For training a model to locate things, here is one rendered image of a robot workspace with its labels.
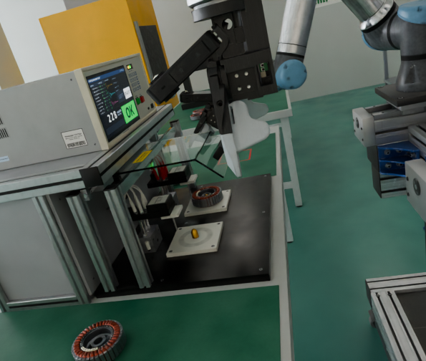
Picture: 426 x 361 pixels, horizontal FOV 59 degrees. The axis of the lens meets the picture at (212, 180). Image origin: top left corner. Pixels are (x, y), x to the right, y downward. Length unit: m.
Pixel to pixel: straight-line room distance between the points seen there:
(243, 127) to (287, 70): 0.56
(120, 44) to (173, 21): 1.87
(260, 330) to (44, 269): 0.59
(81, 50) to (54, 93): 3.94
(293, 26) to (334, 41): 5.31
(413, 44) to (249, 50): 0.80
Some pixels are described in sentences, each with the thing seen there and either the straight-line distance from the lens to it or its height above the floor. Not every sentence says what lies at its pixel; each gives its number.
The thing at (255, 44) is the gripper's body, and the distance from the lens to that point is 0.49.
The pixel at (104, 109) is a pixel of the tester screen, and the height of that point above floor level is 1.21.
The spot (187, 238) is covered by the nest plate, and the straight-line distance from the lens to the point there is 1.15.
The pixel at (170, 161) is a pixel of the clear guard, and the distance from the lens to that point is 0.92.
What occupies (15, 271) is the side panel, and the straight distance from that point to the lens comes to 1.16.
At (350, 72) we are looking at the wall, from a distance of 6.44.
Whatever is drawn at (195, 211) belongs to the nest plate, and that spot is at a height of 0.78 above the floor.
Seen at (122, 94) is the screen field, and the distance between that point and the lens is 1.15.
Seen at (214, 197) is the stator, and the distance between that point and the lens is 1.29.
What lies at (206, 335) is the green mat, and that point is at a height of 0.75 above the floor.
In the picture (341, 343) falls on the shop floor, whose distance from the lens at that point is 1.83.
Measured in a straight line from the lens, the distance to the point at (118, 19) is 4.74.
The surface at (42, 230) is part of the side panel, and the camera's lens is 1.04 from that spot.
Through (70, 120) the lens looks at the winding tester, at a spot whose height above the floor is 1.21.
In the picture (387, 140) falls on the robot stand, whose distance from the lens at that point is 1.24.
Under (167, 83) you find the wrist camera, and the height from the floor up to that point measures 1.28.
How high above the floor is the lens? 1.32
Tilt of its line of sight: 21 degrees down
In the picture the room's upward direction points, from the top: 15 degrees counter-clockwise
